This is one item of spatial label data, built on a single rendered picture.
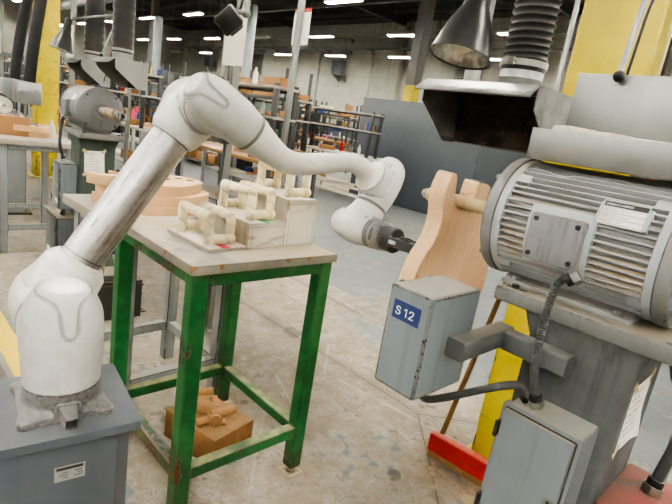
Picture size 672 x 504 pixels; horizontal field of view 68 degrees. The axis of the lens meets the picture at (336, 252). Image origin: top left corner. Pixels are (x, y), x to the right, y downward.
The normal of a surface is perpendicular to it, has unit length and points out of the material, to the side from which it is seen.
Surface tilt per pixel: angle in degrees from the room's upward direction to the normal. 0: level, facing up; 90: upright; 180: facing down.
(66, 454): 90
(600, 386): 90
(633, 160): 90
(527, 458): 90
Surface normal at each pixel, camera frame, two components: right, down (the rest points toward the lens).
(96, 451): 0.58, 0.29
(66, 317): 0.56, -0.05
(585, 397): -0.72, 0.06
